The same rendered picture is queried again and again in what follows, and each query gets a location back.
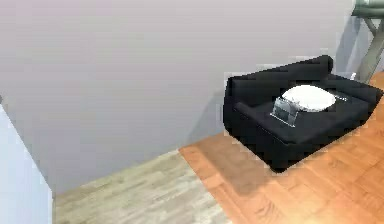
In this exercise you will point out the grey open laptop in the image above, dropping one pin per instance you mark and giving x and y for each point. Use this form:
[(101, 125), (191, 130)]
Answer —
[(285, 111)]

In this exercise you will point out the black sofa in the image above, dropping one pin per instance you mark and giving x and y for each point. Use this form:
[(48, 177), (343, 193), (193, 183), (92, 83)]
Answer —
[(320, 128)]

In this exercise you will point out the white round pillow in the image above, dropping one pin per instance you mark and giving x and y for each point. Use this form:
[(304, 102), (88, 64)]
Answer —
[(309, 97)]

